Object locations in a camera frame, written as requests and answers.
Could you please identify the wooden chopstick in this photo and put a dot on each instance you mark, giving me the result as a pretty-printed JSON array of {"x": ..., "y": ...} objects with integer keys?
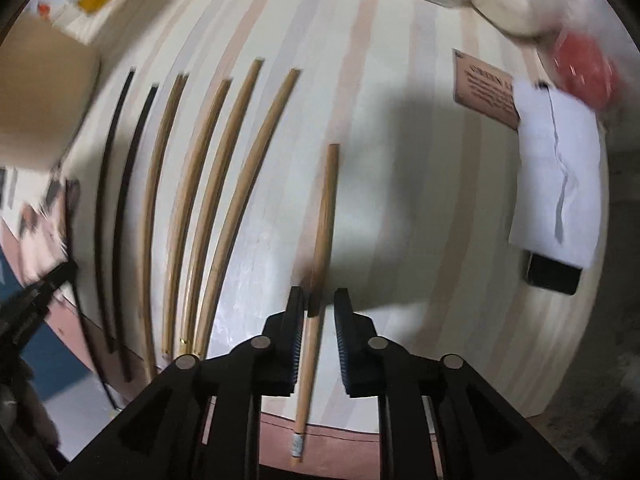
[
  {"x": 180, "y": 220},
  {"x": 326, "y": 220},
  {"x": 207, "y": 212},
  {"x": 144, "y": 270},
  {"x": 235, "y": 212}
]

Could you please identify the beige ribbed utensil holder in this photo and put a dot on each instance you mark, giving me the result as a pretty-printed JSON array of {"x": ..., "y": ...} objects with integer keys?
[{"x": 45, "y": 95}]

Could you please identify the white paper sheet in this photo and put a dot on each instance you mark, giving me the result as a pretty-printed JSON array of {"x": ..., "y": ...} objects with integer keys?
[{"x": 540, "y": 185}]

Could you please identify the clear plastic bag red contents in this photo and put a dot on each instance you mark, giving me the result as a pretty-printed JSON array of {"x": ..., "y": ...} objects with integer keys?
[{"x": 585, "y": 70}]

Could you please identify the cat sticker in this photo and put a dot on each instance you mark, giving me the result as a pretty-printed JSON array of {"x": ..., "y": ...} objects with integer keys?
[{"x": 45, "y": 230}]

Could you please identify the black phone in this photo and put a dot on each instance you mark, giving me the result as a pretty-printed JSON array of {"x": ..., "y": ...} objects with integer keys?
[{"x": 552, "y": 275}]

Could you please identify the brown printed card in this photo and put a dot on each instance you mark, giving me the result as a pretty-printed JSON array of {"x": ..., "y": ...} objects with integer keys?
[{"x": 480, "y": 87}]

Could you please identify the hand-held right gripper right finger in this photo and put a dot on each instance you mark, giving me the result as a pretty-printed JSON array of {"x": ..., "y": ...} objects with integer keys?
[{"x": 345, "y": 330}]

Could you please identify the black chopstick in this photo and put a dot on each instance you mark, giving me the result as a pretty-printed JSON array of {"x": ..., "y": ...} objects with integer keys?
[
  {"x": 99, "y": 240},
  {"x": 118, "y": 260}
]

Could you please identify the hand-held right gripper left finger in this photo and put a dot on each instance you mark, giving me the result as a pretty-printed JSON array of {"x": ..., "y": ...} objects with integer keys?
[{"x": 295, "y": 322}]

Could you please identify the blue base cabinet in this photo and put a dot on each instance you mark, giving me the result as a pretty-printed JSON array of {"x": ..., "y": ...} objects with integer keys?
[{"x": 55, "y": 365}]

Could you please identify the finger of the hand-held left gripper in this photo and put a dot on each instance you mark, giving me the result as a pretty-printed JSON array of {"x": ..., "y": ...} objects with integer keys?
[{"x": 30, "y": 310}]

